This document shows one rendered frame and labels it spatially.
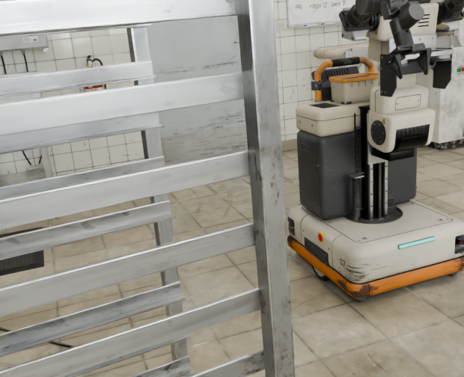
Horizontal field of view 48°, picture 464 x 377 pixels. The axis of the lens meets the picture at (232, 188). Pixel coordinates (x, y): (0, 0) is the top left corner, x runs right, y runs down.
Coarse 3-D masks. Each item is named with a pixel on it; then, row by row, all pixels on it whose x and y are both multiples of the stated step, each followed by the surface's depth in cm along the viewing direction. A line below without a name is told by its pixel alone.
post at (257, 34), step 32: (256, 0) 54; (256, 32) 55; (256, 64) 56; (256, 96) 57; (256, 128) 58; (256, 160) 59; (256, 192) 61; (256, 224) 63; (256, 256) 65; (288, 288) 65; (288, 320) 66; (288, 352) 67
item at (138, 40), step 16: (128, 32) 95; (144, 32) 94; (144, 48) 95; (144, 80) 96; (144, 144) 101; (160, 144) 101; (160, 224) 105; (160, 240) 105; (160, 272) 110; (176, 272) 109; (176, 304) 111; (176, 352) 113
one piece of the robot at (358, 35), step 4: (344, 8) 202; (348, 8) 202; (344, 32) 205; (348, 32) 202; (352, 32) 199; (356, 32) 199; (360, 32) 199; (344, 36) 204; (348, 36) 202; (352, 36) 200; (356, 36) 198; (360, 36) 199; (364, 36) 199; (352, 40) 200; (356, 40) 199
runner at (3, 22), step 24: (0, 0) 46; (24, 0) 47; (48, 0) 48; (72, 0) 49; (96, 0) 50; (120, 0) 51; (144, 0) 52; (168, 0) 53; (192, 0) 54; (216, 0) 55; (0, 24) 47; (24, 24) 48; (48, 24) 49; (72, 24) 50; (96, 24) 50; (120, 24) 51
